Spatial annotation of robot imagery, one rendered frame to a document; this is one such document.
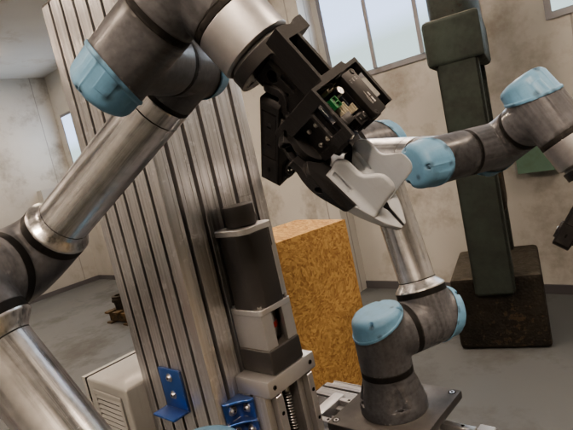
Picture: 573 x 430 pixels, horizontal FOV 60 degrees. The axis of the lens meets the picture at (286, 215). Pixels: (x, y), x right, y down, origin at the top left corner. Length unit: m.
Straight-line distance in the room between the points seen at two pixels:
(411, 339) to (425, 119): 3.77
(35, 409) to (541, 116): 0.77
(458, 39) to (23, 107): 8.16
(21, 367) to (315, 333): 1.87
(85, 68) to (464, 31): 3.02
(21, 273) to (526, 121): 0.74
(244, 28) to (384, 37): 4.48
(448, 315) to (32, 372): 0.83
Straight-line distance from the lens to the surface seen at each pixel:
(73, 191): 0.72
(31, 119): 10.13
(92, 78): 0.53
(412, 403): 1.15
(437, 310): 1.16
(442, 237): 4.92
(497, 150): 0.85
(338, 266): 2.47
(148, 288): 1.02
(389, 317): 1.08
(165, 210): 0.89
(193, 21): 0.48
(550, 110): 0.81
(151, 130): 0.65
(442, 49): 3.41
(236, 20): 0.46
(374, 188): 0.46
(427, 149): 0.77
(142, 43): 0.50
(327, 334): 2.48
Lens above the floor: 1.65
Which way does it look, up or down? 7 degrees down
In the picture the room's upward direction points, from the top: 13 degrees counter-clockwise
